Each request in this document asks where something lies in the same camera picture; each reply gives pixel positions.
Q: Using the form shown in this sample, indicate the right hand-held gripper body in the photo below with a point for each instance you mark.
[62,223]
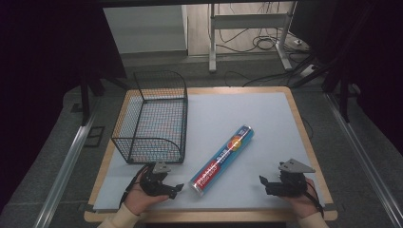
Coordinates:
[293,183]

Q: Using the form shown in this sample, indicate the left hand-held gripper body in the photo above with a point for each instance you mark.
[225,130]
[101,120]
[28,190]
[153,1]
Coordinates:
[153,182]

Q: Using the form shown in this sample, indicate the person's left hand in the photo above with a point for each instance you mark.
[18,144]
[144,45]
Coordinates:
[139,201]

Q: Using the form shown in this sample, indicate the person's right hand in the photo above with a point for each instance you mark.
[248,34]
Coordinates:
[305,204]

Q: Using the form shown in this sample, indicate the blue plastic wrap roll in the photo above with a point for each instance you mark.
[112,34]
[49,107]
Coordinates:
[221,160]

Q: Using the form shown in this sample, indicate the black floor plate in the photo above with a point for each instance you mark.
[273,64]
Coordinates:
[94,136]

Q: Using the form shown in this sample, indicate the pale blue table mat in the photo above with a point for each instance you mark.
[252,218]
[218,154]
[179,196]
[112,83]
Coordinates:
[240,110]

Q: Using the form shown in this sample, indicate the black stand legs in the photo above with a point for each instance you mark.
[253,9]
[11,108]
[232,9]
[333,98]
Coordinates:
[343,95]
[85,95]

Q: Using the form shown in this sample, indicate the white power strip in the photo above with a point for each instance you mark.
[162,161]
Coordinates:
[301,44]

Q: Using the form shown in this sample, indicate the dark curtain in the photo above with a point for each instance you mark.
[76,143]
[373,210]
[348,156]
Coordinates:
[38,63]
[377,57]

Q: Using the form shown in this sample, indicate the white panel board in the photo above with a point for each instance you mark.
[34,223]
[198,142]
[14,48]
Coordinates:
[144,30]

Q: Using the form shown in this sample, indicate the aluminium floor rail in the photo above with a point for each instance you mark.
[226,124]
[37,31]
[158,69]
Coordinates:
[367,161]
[63,177]

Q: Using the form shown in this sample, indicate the white metal desk frame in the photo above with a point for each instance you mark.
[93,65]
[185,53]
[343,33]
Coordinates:
[250,21]

